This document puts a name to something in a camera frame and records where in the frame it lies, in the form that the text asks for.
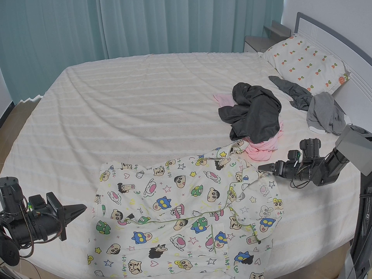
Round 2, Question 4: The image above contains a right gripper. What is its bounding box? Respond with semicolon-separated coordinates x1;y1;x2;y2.
257;159;313;181

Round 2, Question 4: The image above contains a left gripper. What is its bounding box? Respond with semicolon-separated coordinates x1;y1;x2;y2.
9;192;88;242

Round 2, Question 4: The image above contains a white printed pyjama top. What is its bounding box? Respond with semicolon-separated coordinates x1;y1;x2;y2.
86;140;285;279

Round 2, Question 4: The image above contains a bed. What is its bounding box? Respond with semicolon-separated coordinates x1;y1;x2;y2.
0;11;372;279

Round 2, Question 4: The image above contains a pink garment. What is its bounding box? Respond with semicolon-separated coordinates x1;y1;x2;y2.
213;93;284;161

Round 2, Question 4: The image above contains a black garment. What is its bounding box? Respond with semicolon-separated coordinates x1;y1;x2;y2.
219;82;284;143

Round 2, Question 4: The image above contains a grey garment with white trim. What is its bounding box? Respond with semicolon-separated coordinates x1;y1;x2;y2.
306;91;353;135

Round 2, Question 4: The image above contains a dark grey garment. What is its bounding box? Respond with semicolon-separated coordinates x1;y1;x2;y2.
268;75;315;111

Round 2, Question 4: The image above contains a white printed pillow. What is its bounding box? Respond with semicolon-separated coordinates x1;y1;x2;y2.
261;34;352;96

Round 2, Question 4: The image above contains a grey bedside table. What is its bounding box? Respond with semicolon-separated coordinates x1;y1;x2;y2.
244;20;292;53

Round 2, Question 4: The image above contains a blue-green curtain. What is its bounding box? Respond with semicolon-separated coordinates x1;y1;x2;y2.
0;0;286;103

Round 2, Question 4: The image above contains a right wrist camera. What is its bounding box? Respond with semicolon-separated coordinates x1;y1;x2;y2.
287;149;302;164

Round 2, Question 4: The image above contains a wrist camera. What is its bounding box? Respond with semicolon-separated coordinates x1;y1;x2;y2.
28;194;47;213
287;149;302;164

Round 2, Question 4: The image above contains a black cable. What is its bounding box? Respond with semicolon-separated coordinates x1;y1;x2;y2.
16;214;64;259
289;172;314;190

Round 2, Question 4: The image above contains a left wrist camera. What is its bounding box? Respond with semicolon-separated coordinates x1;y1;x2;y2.
28;194;47;213

